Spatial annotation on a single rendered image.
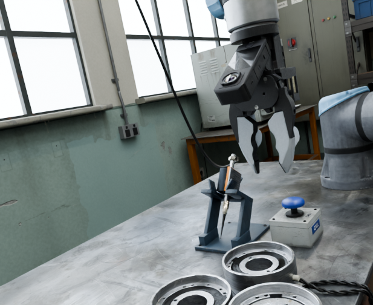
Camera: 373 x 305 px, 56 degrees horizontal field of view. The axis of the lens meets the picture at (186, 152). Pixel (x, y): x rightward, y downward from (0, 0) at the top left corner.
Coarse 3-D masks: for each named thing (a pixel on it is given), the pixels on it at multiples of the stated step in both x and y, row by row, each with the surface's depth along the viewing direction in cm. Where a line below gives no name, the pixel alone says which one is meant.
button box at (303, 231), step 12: (276, 216) 64; (288, 216) 62; (300, 216) 62; (312, 216) 61; (276, 228) 62; (288, 228) 61; (300, 228) 59; (312, 228) 60; (276, 240) 63; (288, 240) 61; (300, 240) 60; (312, 240) 60
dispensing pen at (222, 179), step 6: (234, 156) 70; (234, 162) 70; (222, 168) 69; (222, 174) 68; (222, 180) 68; (222, 186) 67; (222, 192) 68; (228, 198) 67; (222, 204) 68; (228, 204) 67; (222, 210) 67; (222, 216) 67; (222, 222) 66; (222, 228) 66
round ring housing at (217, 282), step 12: (192, 276) 49; (204, 276) 49; (216, 276) 48; (168, 288) 49; (180, 288) 49; (216, 288) 47; (228, 288) 45; (156, 300) 46; (180, 300) 46; (192, 300) 47; (204, 300) 46; (228, 300) 42
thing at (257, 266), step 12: (228, 252) 54; (240, 252) 56; (276, 252) 54; (288, 252) 52; (228, 264) 53; (240, 264) 52; (252, 264) 53; (264, 264) 53; (276, 264) 50; (288, 264) 47; (228, 276) 49; (240, 276) 47; (252, 276) 46; (264, 276) 46; (276, 276) 46; (288, 276) 47; (240, 288) 48
